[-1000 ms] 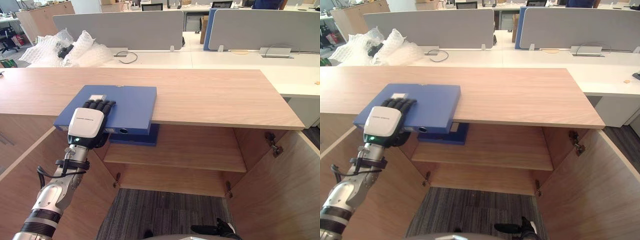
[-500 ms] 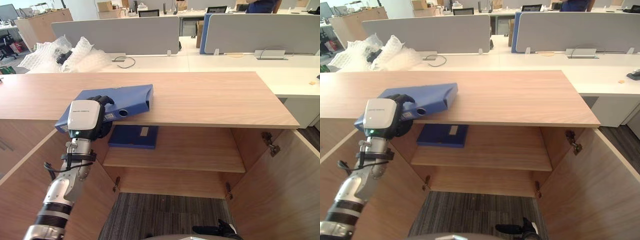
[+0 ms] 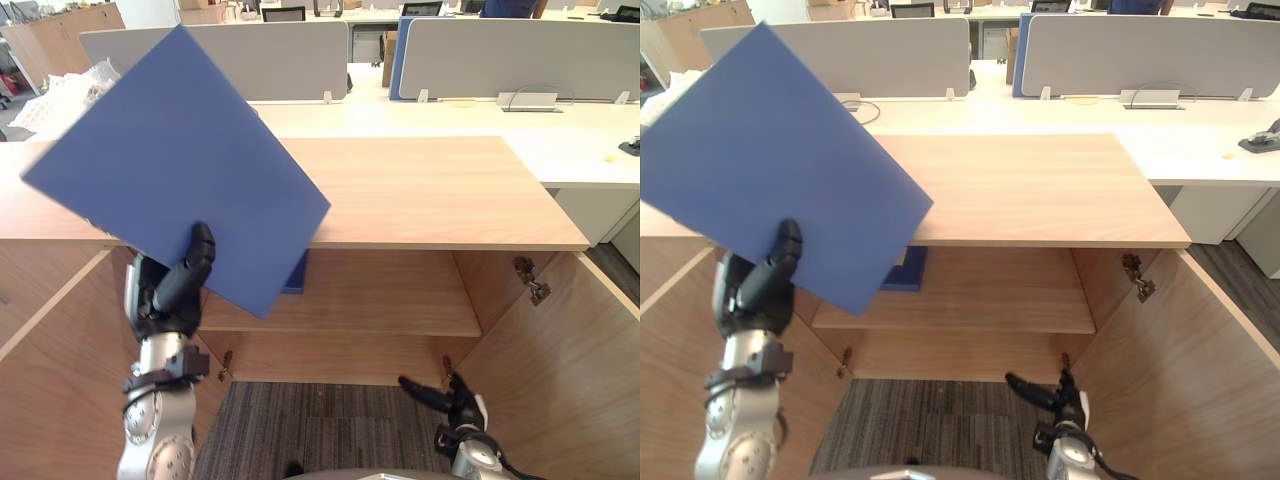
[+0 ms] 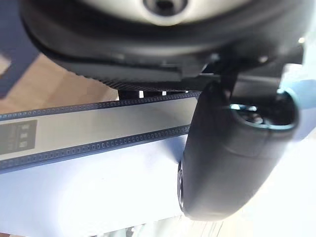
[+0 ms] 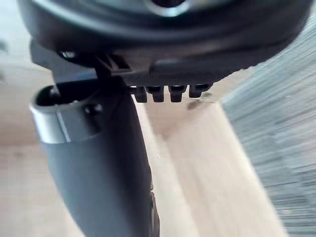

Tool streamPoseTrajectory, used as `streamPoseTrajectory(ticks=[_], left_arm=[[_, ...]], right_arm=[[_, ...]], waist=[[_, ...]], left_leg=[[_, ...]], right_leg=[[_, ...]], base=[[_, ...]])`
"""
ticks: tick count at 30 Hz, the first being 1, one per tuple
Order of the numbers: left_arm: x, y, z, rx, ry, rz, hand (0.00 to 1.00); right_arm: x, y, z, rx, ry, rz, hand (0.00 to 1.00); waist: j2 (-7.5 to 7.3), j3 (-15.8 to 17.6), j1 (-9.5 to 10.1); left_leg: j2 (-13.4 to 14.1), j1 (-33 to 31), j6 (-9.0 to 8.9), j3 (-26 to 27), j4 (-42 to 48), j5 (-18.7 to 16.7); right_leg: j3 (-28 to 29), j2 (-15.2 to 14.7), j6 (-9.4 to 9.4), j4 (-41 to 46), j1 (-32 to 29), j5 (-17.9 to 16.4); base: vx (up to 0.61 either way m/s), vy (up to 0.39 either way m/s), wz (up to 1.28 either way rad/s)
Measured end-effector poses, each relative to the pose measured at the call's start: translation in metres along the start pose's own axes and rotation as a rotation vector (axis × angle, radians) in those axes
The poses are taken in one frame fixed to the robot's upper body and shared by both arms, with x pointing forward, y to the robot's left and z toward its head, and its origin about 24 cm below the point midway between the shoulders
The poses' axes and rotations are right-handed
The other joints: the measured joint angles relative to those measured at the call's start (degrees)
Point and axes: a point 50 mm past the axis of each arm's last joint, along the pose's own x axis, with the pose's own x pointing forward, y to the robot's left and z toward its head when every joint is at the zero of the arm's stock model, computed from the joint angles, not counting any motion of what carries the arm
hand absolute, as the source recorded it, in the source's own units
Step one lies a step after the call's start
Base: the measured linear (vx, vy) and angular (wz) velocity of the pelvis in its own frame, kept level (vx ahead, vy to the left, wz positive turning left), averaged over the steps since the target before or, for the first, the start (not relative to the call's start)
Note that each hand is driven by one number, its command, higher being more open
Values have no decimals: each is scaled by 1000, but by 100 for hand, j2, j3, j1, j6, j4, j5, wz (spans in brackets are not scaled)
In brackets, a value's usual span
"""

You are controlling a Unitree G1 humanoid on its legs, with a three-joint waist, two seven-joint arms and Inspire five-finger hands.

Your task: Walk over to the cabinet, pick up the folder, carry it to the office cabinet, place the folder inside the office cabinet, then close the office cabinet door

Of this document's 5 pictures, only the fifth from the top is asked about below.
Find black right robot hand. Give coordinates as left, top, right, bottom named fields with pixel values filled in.
left=16, top=0, right=312, bottom=237

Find grey carpet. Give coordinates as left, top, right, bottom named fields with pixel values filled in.
left=221, top=18, right=316, bottom=237

